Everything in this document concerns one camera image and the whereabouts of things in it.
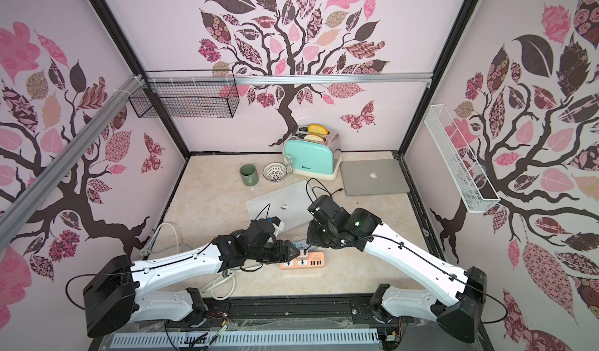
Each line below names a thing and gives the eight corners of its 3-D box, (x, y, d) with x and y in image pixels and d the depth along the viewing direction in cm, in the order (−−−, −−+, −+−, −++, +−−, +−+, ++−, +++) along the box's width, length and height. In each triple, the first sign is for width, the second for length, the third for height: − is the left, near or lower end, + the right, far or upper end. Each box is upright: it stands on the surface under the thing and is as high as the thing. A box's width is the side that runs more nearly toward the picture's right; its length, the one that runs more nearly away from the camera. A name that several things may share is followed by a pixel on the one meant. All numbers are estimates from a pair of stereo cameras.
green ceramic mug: (242, 186, 110) (238, 176, 104) (244, 174, 115) (241, 164, 109) (257, 186, 110) (254, 176, 104) (259, 174, 115) (257, 164, 109)
